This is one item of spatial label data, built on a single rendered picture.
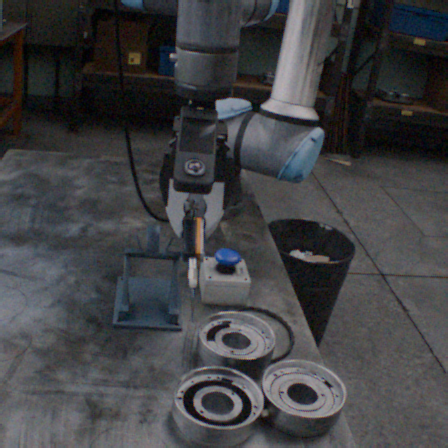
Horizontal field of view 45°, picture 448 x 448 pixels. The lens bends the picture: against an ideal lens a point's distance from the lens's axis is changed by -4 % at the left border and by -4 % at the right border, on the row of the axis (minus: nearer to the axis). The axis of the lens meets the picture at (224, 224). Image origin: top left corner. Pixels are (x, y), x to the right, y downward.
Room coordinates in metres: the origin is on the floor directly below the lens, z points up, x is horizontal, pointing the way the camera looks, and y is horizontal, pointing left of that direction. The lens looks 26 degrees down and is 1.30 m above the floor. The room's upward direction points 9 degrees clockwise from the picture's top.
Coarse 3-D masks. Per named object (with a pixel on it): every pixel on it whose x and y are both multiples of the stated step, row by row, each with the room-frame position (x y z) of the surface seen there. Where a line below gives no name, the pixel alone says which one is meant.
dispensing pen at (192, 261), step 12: (192, 204) 0.70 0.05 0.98; (192, 216) 0.69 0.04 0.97; (192, 228) 0.66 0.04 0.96; (192, 240) 0.65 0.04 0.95; (192, 252) 0.64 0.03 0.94; (192, 264) 0.64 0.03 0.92; (192, 276) 0.63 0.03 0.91; (192, 288) 0.62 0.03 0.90; (192, 300) 0.61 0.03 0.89; (192, 312) 0.60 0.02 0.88
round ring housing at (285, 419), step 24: (288, 360) 0.57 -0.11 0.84; (264, 384) 0.52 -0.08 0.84; (288, 384) 0.54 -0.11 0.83; (312, 384) 0.55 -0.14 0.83; (336, 384) 0.55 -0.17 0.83; (264, 408) 0.50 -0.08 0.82; (312, 408) 0.50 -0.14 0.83; (336, 408) 0.51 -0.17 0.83; (288, 432) 0.48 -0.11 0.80; (312, 432) 0.48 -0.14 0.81
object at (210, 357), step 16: (208, 320) 0.64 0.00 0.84; (240, 320) 0.66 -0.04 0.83; (256, 320) 0.66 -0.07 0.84; (224, 336) 0.63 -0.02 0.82; (240, 336) 0.63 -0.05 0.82; (272, 336) 0.62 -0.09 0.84; (208, 352) 0.58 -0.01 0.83; (240, 352) 0.59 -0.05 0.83; (272, 352) 0.60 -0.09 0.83; (240, 368) 0.56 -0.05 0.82; (256, 368) 0.57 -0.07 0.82
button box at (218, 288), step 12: (204, 264) 0.78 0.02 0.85; (216, 264) 0.78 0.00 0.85; (240, 264) 0.80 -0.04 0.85; (204, 276) 0.75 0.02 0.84; (216, 276) 0.75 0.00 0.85; (228, 276) 0.75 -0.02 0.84; (240, 276) 0.76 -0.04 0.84; (204, 288) 0.73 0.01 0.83; (216, 288) 0.74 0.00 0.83; (228, 288) 0.74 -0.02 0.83; (240, 288) 0.74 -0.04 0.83; (204, 300) 0.73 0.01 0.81; (216, 300) 0.74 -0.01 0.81; (228, 300) 0.74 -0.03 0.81; (240, 300) 0.74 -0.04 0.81
